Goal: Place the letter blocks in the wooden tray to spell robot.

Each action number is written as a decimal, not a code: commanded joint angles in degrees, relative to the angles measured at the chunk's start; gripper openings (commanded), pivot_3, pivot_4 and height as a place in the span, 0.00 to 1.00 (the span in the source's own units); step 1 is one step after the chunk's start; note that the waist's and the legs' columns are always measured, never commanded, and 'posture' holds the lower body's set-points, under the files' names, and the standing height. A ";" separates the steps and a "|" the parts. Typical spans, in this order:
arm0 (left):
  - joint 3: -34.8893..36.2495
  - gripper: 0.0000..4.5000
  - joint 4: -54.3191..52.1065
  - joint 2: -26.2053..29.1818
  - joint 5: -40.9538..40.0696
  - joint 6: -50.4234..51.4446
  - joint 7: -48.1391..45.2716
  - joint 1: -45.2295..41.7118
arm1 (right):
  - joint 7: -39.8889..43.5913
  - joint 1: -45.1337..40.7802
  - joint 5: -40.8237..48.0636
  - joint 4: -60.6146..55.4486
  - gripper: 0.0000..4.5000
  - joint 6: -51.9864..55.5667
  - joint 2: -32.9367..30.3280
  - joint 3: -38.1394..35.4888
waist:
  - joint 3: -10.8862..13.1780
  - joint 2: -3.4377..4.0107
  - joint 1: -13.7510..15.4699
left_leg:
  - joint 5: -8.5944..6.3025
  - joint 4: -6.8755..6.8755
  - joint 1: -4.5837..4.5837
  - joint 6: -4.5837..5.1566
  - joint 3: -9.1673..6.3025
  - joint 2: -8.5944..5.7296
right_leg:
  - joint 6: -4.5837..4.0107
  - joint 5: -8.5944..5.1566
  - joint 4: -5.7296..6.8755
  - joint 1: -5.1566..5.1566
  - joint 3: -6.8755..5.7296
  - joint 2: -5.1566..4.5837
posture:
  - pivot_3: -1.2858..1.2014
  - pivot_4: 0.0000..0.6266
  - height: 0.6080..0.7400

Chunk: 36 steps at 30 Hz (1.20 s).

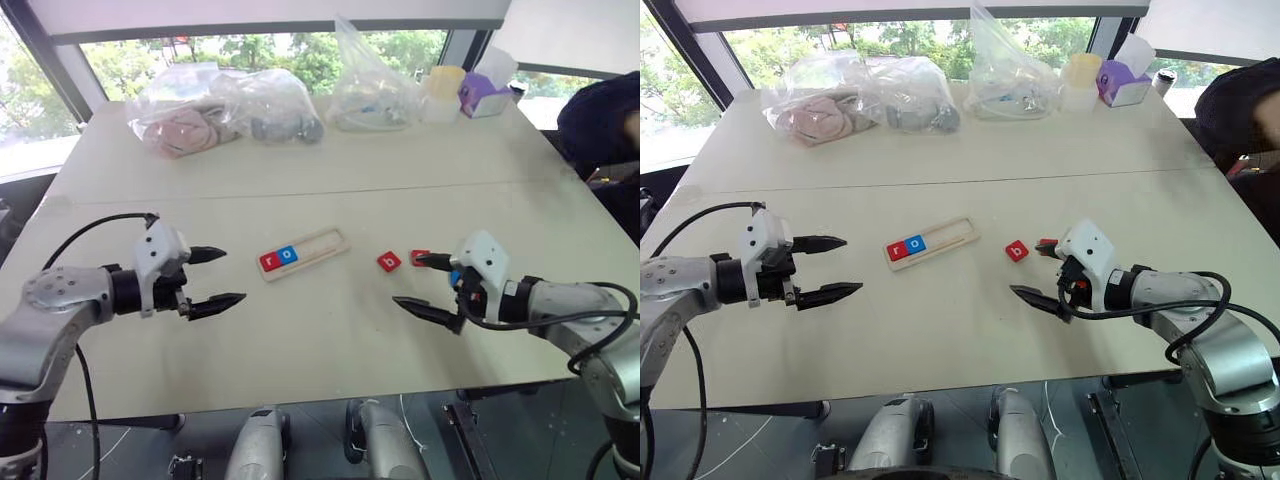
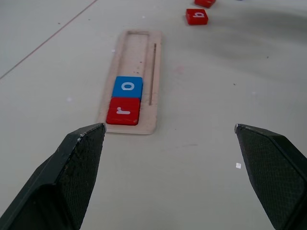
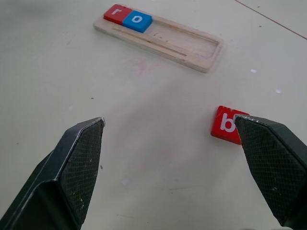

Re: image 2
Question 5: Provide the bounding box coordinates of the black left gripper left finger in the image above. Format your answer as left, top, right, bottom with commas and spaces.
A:
0, 122, 107, 230

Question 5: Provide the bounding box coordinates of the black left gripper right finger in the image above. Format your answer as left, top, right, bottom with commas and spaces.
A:
234, 123, 307, 230

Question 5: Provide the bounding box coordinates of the red letter r block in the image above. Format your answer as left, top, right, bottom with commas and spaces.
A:
106, 97, 141, 126

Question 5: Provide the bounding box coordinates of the blue letter o block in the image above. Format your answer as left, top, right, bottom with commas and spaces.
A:
111, 76, 143, 100

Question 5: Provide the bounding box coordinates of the light wooden letter tray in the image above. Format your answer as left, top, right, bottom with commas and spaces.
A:
96, 30, 166, 135

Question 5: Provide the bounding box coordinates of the red letter tile b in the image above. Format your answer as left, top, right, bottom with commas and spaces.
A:
185, 8, 209, 26

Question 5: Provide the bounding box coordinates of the red letter o block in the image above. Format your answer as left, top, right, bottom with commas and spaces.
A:
194, 0, 216, 9

